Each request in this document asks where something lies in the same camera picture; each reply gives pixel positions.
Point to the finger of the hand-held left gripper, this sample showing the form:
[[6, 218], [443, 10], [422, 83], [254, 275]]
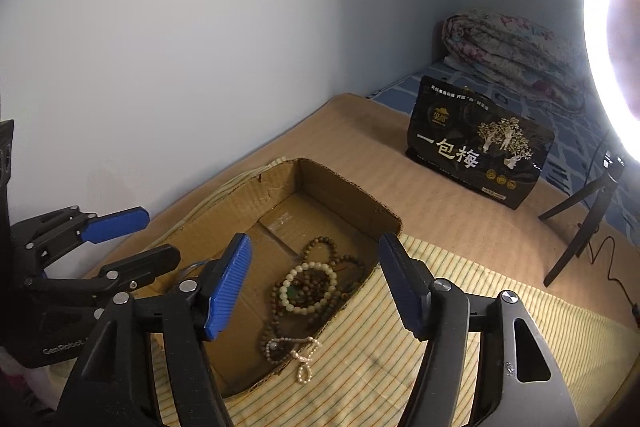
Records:
[[140, 262], [115, 224]]

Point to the striped yellow cloth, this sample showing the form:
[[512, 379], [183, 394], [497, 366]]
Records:
[[360, 357]]

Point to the black snack bag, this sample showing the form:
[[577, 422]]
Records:
[[450, 147]]

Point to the folded floral quilt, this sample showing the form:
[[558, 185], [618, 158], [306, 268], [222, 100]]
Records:
[[500, 47]]

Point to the black tripod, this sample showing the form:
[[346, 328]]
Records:
[[575, 247]]

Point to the white pearl strand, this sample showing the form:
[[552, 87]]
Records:
[[302, 374]]

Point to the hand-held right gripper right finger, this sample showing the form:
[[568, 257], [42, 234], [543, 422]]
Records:
[[405, 279]]

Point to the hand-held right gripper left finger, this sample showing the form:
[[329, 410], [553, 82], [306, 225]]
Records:
[[227, 287]]

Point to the tan mattress cover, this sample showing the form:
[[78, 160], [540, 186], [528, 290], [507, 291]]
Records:
[[350, 147]]

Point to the cardboard box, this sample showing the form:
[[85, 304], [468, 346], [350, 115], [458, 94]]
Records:
[[300, 217]]

